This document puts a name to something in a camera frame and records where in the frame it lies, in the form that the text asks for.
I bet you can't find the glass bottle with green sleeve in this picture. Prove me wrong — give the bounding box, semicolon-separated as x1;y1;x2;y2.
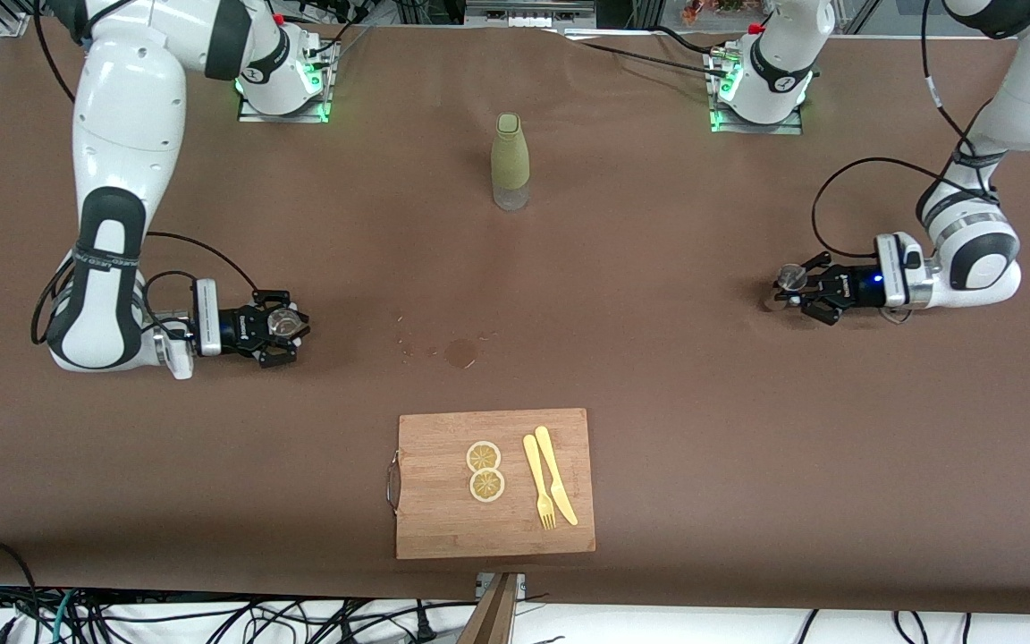
491;114;531;212

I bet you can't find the yellow plastic knife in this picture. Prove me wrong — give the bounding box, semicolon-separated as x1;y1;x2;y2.
535;426;578;526

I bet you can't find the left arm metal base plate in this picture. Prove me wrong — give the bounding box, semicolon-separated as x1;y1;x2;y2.
706;45;805;136

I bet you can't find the steel double jigger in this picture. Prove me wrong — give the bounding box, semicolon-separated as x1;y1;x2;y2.
772;263;810;310

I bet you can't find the wooden cutting board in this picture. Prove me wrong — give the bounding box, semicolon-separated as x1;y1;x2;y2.
386;408;596;561

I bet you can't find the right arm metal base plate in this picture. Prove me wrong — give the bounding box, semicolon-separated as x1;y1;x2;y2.
237;34;338;124

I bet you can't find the teal cable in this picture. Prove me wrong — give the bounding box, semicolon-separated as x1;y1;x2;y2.
52;590;78;644

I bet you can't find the yellow plastic fork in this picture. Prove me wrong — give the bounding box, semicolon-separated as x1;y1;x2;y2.
523;434;557;530

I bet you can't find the slanted stand post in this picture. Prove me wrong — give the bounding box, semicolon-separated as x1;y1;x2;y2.
456;572;521;644

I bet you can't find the brown table mat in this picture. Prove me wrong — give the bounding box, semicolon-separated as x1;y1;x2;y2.
0;16;1030;618

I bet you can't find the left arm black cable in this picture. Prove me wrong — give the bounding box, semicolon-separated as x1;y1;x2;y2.
810;0;1003;262

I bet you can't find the black cable across mat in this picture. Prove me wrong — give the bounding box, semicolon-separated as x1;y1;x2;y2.
560;25;732;80

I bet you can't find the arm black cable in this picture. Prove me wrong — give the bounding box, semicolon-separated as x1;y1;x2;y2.
29;231;258;348
810;0;1003;262

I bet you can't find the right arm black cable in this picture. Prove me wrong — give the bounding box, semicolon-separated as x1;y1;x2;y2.
29;231;258;348

